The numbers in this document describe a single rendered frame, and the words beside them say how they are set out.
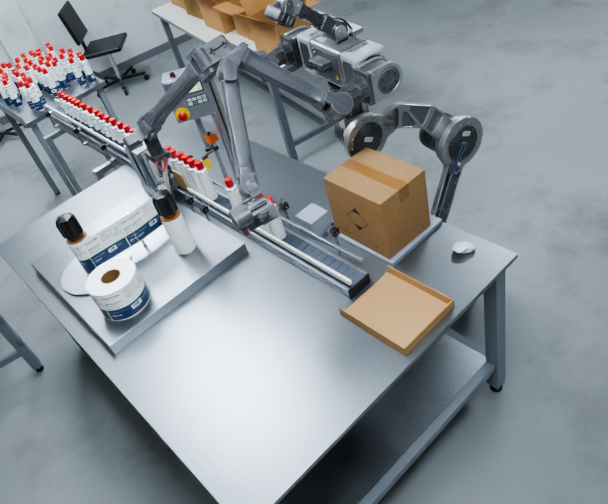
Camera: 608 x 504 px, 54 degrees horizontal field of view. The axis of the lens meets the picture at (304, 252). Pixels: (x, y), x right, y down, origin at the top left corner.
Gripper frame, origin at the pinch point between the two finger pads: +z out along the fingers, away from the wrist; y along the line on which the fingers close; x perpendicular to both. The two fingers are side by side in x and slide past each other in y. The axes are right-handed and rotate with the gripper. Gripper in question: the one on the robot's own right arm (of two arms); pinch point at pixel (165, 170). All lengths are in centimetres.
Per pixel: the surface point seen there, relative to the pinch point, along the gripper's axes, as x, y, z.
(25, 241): -55, -75, 36
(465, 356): 53, 105, 96
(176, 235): -12.5, 14.9, 19.3
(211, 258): -7.0, 26.4, 30.5
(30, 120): -1, -198, 32
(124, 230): -24.9, -7.2, 18.0
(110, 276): -42.9, 12.8, 18.8
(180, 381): -50, 64, 35
